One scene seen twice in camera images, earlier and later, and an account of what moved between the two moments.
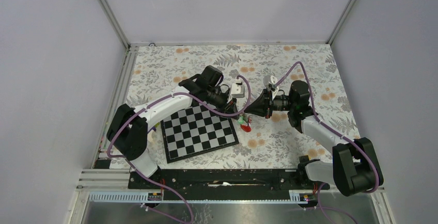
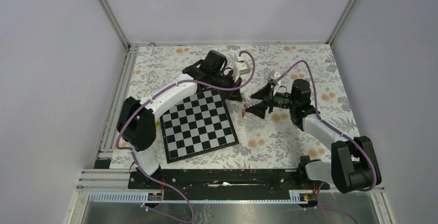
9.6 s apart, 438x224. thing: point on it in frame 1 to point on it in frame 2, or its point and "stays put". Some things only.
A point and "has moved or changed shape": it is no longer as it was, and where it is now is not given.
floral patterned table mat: (268, 143) stays put
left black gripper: (228, 107) to (233, 95)
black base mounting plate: (233, 185) stays put
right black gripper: (263, 106) stays put
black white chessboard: (194, 131) stays put
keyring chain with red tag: (247, 128) has moved or changed shape
